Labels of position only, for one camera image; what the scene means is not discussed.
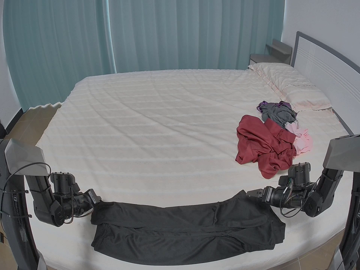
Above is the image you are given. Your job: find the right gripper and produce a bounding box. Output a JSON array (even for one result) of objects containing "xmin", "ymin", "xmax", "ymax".
[{"xmin": 246, "ymin": 186, "xmax": 282, "ymax": 208}]

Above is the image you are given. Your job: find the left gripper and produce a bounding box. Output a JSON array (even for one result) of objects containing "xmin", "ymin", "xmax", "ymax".
[{"xmin": 74, "ymin": 188, "xmax": 102, "ymax": 216}]

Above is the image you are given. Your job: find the black T-shirt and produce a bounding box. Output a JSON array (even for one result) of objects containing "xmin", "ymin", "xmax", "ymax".
[{"xmin": 90, "ymin": 190, "xmax": 286, "ymax": 265}]

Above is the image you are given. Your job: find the bed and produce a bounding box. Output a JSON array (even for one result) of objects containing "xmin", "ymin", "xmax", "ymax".
[{"xmin": 27, "ymin": 31, "xmax": 360, "ymax": 267}]

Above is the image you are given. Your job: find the dark red garment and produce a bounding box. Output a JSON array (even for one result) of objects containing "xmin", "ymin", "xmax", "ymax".
[{"xmin": 235, "ymin": 115, "xmax": 298, "ymax": 179}]

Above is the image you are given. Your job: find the pink garment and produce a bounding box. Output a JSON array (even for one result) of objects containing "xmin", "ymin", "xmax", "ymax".
[{"xmin": 285, "ymin": 122, "xmax": 314, "ymax": 155}]

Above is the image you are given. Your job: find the grey garment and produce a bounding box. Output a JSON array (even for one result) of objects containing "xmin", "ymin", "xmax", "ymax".
[{"xmin": 261, "ymin": 102, "xmax": 298, "ymax": 129}]

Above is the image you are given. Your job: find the purple garment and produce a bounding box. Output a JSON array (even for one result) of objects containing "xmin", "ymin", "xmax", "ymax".
[{"xmin": 256, "ymin": 101, "xmax": 292, "ymax": 114}]

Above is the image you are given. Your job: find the cream pillow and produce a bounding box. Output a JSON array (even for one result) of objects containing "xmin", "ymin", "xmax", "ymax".
[{"xmin": 247, "ymin": 62, "xmax": 332, "ymax": 112}]

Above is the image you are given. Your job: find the grey bedside table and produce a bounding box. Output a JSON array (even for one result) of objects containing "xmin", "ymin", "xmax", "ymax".
[{"xmin": 250, "ymin": 38, "xmax": 293, "ymax": 66}]

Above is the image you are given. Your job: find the blue-green curtain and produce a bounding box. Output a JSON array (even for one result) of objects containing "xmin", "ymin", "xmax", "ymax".
[
  {"xmin": 108, "ymin": 0, "xmax": 285, "ymax": 73},
  {"xmin": 3, "ymin": 0, "xmax": 116, "ymax": 112}
]

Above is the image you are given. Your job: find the black cable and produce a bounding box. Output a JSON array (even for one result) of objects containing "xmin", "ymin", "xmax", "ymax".
[{"xmin": 3, "ymin": 163, "xmax": 53, "ymax": 200}]

